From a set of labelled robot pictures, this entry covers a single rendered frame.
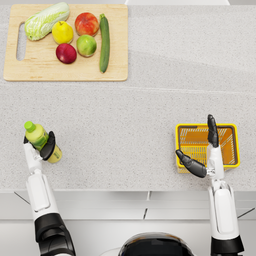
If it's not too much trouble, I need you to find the green tea bottle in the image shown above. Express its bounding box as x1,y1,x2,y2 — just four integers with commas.
23,120,63,164

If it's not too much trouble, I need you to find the yellow slatted basket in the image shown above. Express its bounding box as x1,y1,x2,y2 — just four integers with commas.
175,123,241,174

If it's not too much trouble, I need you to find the wooden cutting board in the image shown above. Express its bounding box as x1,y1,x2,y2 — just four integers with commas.
3,3,129,82

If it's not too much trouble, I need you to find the dark round robot body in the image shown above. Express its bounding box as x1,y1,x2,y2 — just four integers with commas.
117,232,196,256

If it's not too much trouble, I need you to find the dark red apple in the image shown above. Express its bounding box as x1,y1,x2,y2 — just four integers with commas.
55,42,78,65

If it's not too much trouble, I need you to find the green apple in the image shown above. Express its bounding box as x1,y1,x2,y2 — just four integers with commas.
76,34,98,58

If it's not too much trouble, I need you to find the green cucumber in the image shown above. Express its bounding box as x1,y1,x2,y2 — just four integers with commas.
98,13,111,74

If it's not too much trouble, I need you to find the napa cabbage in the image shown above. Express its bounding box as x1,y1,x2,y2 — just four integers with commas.
23,1,71,42

